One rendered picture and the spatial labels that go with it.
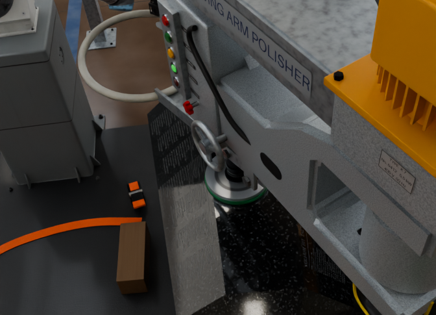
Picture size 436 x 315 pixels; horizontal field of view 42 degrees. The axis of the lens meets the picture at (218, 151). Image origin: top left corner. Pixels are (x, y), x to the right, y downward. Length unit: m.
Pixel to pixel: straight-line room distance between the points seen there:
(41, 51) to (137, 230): 0.89
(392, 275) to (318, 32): 0.49
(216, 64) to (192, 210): 0.70
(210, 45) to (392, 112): 0.59
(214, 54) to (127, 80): 2.25
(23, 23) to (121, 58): 1.24
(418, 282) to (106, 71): 2.80
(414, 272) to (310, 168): 0.28
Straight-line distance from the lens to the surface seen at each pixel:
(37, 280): 2.82
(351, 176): 1.06
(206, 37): 1.32
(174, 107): 1.95
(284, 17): 1.06
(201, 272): 1.80
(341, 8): 1.08
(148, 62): 3.67
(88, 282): 2.73
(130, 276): 2.56
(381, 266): 1.17
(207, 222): 1.85
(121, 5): 2.22
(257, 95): 1.34
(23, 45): 2.59
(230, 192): 1.84
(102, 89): 2.13
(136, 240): 2.64
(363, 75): 0.91
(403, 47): 0.69
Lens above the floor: 2.32
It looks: 49 degrees down
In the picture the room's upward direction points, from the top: 6 degrees counter-clockwise
